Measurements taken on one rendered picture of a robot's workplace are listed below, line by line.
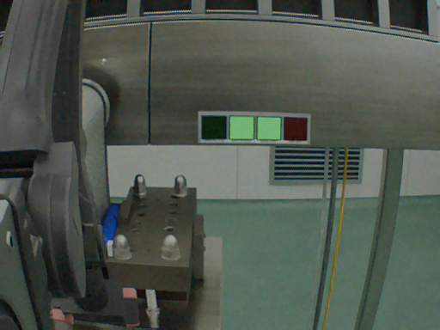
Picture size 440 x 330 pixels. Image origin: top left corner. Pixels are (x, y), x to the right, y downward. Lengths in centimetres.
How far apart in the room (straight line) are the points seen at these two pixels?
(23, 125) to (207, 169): 361
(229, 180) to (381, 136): 256
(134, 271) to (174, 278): 8
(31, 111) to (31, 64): 4
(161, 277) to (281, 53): 57
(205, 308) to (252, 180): 275
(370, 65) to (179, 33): 45
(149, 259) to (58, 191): 87
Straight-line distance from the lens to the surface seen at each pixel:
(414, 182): 422
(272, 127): 146
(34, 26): 44
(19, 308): 22
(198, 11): 142
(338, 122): 148
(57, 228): 34
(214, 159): 395
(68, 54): 65
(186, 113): 146
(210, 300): 132
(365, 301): 191
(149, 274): 120
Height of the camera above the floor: 159
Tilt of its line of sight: 19 degrees down
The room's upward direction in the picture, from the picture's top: straight up
